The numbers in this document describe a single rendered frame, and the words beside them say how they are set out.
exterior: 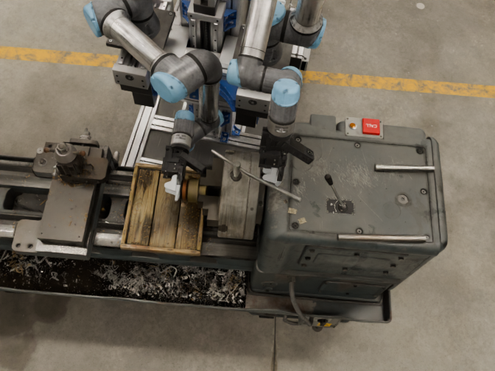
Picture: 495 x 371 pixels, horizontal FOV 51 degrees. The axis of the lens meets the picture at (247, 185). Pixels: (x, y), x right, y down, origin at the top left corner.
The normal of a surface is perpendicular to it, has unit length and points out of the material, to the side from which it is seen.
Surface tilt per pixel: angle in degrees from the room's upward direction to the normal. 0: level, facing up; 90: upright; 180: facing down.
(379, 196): 0
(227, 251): 0
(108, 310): 0
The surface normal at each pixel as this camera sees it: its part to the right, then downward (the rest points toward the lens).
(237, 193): 0.03, -0.02
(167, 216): 0.07, -0.42
